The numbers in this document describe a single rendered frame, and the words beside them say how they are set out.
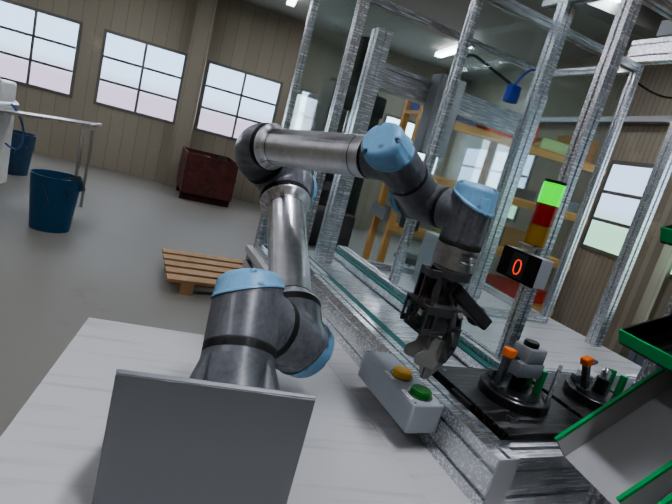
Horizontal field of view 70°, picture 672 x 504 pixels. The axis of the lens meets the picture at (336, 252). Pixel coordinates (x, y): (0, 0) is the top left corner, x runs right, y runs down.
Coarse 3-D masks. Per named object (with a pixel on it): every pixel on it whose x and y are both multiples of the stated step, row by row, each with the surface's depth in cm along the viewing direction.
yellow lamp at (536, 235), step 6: (528, 228) 113; (534, 228) 111; (540, 228) 110; (546, 228) 110; (528, 234) 112; (534, 234) 111; (540, 234) 111; (546, 234) 111; (528, 240) 112; (534, 240) 111; (540, 240) 111; (546, 240) 112; (540, 246) 111
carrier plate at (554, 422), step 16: (448, 368) 104; (464, 368) 106; (480, 368) 109; (448, 384) 97; (464, 384) 98; (480, 400) 92; (480, 416) 88; (496, 416) 87; (544, 416) 93; (560, 416) 95; (576, 416) 97; (496, 432) 84; (512, 432) 83; (528, 432) 85; (544, 432) 86; (560, 432) 88
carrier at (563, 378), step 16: (608, 368) 106; (544, 384) 109; (560, 384) 112; (576, 384) 109; (592, 384) 112; (608, 384) 106; (624, 384) 108; (560, 400) 103; (576, 400) 105; (592, 400) 102; (608, 400) 104
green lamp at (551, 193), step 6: (546, 186) 110; (552, 186) 109; (558, 186) 108; (564, 186) 109; (540, 192) 111; (546, 192) 109; (552, 192) 109; (558, 192) 109; (540, 198) 111; (546, 198) 109; (552, 198) 109; (558, 198) 109; (552, 204) 109; (558, 204) 110
